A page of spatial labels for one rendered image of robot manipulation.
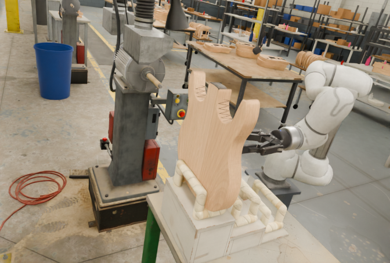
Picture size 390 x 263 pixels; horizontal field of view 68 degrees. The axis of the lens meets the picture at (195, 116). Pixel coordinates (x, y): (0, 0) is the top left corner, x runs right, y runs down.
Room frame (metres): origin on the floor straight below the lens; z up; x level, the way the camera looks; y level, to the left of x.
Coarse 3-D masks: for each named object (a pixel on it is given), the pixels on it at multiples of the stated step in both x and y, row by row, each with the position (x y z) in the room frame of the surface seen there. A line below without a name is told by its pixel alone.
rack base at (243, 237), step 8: (248, 208) 0.92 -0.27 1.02; (248, 224) 0.83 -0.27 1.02; (256, 224) 0.84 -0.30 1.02; (232, 232) 0.78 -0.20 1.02; (240, 232) 0.79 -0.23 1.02; (248, 232) 0.79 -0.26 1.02; (256, 232) 0.81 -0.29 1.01; (264, 232) 0.83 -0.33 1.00; (232, 240) 0.76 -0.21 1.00; (240, 240) 0.78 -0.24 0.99; (248, 240) 0.80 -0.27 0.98; (256, 240) 0.82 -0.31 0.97; (232, 248) 0.77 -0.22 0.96; (240, 248) 0.79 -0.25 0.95; (248, 248) 0.81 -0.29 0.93
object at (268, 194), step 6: (258, 180) 1.08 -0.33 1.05; (258, 186) 1.05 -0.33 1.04; (264, 186) 1.04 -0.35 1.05; (264, 192) 1.02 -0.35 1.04; (270, 192) 1.01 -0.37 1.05; (270, 198) 0.98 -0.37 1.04; (276, 198) 0.98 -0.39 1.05; (276, 204) 0.95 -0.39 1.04; (282, 204) 0.94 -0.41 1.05; (282, 210) 0.93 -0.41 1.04
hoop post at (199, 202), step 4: (196, 196) 0.73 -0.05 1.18; (196, 200) 0.73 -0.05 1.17; (200, 200) 0.72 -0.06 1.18; (204, 200) 0.73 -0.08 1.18; (196, 204) 0.72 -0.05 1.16; (200, 204) 0.72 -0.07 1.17; (204, 204) 0.73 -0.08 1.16; (196, 208) 0.72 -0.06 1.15; (200, 208) 0.72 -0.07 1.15; (192, 216) 0.73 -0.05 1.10
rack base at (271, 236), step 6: (258, 210) 1.02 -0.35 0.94; (258, 216) 0.98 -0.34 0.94; (270, 216) 0.99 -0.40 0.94; (282, 228) 0.93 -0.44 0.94; (264, 234) 0.88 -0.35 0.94; (270, 234) 0.89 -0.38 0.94; (276, 234) 0.90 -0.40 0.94; (282, 234) 0.90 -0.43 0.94; (288, 234) 0.91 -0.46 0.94; (264, 240) 0.85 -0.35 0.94; (270, 240) 0.86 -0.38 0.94
